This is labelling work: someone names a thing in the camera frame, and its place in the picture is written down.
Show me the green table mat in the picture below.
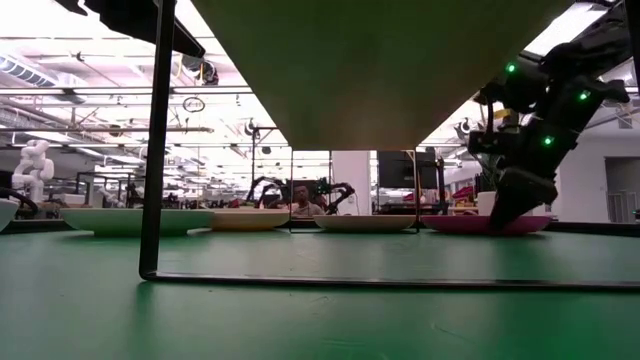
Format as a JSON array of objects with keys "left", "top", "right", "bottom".
[{"left": 0, "top": 227, "right": 640, "bottom": 360}]

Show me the magenta plate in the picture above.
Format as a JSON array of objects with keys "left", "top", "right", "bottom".
[{"left": 421, "top": 213, "right": 554, "bottom": 237}]

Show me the light green plate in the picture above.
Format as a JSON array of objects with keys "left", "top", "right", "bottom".
[{"left": 59, "top": 207, "right": 217, "bottom": 238}]

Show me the pale pink plate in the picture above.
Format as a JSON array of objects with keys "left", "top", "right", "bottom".
[{"left": 313, "top": 213, "right": 418, "bottom": 234}]

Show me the round hanging ring sign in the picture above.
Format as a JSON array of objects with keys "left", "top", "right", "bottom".
[{"left": 181, "top": 95, "right": 207, "bottom": 114}]

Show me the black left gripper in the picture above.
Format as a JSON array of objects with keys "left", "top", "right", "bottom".
[{"left": 53, "top": 0, "right": 207, "bottom": 59}]

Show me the beige plate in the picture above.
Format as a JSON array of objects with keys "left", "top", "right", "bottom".
[{"left": 208, "top": 208, "right": 292, "bottom": 233}]

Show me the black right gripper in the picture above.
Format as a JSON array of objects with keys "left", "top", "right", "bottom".
[{"left": 488, "top": 119, "right": 576, "bottom": 231}]

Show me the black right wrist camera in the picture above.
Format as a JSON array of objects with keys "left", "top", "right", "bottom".
[{"left": 467, "top": 127, "right": 507, "bottom": 157}]

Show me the wooden shelf with black frame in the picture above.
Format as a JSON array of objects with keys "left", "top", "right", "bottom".
[{"left": 138, "top": 0, "right": 640, "bottom": 293}]

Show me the red background item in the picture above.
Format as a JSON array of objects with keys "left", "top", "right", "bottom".
[{"left": 451, "top": 184, "right": 476, "bottom": 207}]

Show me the person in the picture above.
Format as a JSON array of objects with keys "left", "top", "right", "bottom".
[{"left": 288, "top": 183, "right": 326, "bottom": 218}]

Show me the pale mint plate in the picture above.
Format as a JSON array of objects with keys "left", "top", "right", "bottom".
[{"left": 0, "top": 198, "right": 21, "bottom": 233}]

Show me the black cable loop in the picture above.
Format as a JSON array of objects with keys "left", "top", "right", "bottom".
[{"left": 0, "top": 186, "right": 39, "bottom": 219}]

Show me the black ceiling-hung device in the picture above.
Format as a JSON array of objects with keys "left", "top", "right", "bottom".
[{"left": 180, "top": 53, "right": 220, "bottom": 87}]

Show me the black pole stand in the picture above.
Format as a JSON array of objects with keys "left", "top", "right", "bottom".
[{"left": 243, "top": 117, "right": 279, "bottom": 191}]

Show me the black background monitor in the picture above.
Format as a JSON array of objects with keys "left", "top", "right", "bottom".
[{"left": 376, "top": 149, "right": 439, "bottom": 190}]

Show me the black table frame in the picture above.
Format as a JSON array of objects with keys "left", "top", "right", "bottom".
[{"left": 0, "top": 218, "right": 640, "bottom": 238}]

